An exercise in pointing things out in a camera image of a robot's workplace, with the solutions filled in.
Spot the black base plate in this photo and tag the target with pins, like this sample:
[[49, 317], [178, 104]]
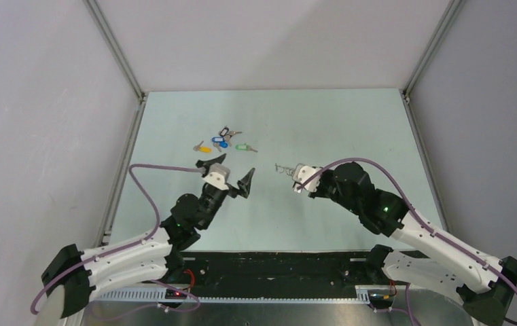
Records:
[[336, 274]]

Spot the right aluminium frame post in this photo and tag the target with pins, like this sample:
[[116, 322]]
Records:
[[441, 30]]

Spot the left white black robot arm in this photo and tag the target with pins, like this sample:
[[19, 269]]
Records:
[[76, 277]]

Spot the left controller board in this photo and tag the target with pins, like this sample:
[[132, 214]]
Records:
[[175, 295]]

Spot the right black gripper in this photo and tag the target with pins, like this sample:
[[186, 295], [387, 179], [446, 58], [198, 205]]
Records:
[[323, 176]]

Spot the right controller board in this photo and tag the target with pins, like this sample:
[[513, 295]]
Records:
[[381, 302]]

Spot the left aluminium frame post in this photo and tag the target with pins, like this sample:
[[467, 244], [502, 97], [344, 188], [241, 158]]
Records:
[[96, 12]]

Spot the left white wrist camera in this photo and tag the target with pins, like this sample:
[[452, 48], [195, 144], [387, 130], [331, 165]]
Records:
[[217, 176]]

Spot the yellow tagged key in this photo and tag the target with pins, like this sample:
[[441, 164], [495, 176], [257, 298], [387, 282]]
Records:
[[201, 148]]

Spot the black tagged key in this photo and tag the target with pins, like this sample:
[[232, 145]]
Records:
[[226, 132]]

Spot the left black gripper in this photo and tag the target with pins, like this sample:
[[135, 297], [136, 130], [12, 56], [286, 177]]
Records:
[[243, 185]]

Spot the controller board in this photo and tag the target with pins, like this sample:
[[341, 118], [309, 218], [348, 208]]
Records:
[[381, 302], [175, 295]]

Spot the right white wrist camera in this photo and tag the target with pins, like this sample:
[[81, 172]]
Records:
[[301, 176]]

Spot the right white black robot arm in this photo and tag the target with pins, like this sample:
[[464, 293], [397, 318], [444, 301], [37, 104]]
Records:
[[482, 284]]

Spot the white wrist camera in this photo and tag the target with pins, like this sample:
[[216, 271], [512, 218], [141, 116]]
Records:
[[217, 176], [301, 176]]

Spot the aluminium frame post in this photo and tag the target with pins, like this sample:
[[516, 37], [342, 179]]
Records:
[[96, 12], [441, 30]]

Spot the green tagged key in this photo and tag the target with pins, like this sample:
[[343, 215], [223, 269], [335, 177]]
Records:
[[245, 147]]

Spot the metal cable duct rail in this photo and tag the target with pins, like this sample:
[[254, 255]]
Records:
[[156, 294]]

